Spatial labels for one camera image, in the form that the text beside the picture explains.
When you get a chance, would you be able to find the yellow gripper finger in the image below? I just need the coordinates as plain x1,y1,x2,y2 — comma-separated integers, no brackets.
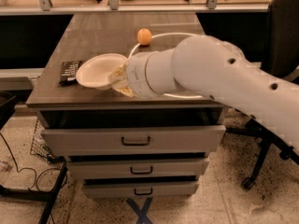
108,63,127,86
112,81,135,97

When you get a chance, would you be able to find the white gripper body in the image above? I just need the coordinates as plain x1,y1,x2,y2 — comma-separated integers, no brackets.
125,52,157,99

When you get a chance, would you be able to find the white paper bowl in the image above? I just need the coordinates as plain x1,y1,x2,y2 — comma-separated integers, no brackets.
76,53,127,90

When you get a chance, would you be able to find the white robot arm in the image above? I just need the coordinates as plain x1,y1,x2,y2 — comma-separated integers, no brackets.
108,35,299,148

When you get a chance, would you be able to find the black rxbar chocolate bar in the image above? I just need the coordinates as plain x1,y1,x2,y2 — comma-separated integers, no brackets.
59,61,82,86

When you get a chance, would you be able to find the orange fruit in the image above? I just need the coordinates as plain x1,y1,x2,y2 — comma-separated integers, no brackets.
137,29,152,46

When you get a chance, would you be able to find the grey drawer cabinet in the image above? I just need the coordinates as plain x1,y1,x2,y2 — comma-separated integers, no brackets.
27,13,227,186

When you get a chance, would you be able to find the black office chair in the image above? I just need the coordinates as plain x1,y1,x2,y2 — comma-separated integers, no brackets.
227,0,299,189

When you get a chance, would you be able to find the top drawer with black handle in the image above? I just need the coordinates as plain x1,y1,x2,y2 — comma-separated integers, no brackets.
41,125,225,156

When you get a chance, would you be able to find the drawer with black handle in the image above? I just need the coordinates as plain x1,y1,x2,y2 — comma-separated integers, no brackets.
82,181,199,199
67,158,209,180
41,125,225,156

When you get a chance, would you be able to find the middle drawer with black handle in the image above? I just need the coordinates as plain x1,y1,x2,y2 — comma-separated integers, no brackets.
67,158,209,180

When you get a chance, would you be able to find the black wire basket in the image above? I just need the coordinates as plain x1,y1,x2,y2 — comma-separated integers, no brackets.
30,120,53,163

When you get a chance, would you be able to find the bottom drawer with black handle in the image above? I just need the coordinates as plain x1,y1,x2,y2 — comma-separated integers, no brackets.
82,181,199,199

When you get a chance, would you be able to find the black metal stand frame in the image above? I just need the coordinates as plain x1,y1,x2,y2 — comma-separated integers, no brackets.
0,91,68,224

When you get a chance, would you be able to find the black floor cable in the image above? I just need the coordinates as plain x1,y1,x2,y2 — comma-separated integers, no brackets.
0,131,68,193

